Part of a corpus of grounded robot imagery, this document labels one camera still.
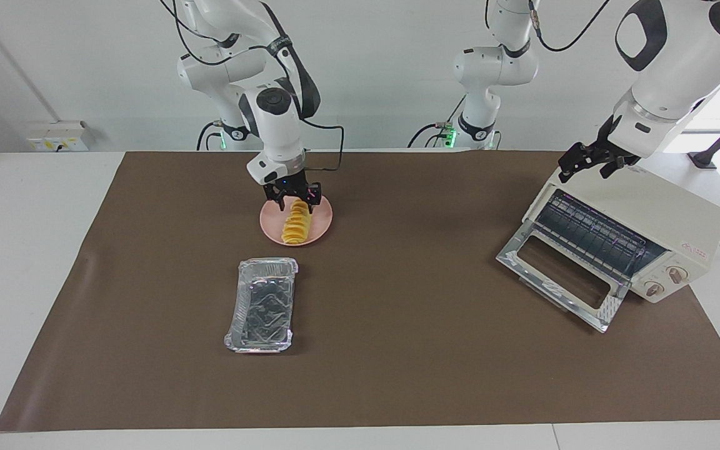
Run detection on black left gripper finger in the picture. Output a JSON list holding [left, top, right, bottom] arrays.
[[557, 142, 595, 184], [599, 156, 627, 180]]

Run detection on yellow braided bread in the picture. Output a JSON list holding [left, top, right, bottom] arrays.
[[281, 199, 313, 246]]

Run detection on aluminium foil tray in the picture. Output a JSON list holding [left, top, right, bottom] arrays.
[[222, 257, 299, 354]]

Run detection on cream toaster oven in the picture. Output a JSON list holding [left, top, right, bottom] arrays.
[[522, 164, 720, 305]]

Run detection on glass oven door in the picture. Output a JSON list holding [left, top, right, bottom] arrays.
[[496, 219, 631, 334]]

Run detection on pink round plate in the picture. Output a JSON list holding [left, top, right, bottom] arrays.
[[259, 191, 334, 248]]

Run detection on brown table mat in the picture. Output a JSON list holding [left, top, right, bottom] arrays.
[[0, 151, 720, 433]]

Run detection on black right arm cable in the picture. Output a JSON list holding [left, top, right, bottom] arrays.
[[172, 0, 346, 173]]

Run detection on metal oven wire rack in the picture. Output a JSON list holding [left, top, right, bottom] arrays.
[[534, 189, 668, 280]]

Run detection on black arm base cable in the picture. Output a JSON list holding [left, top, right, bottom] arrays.
[[406, 94, 468, 149], [196, 121, 226, 151]]

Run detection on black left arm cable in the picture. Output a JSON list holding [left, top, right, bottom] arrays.
[[526, 0, 612, 53]]

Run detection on white wall socket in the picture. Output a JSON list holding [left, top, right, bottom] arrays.
[[27, 120, 91, 153]]

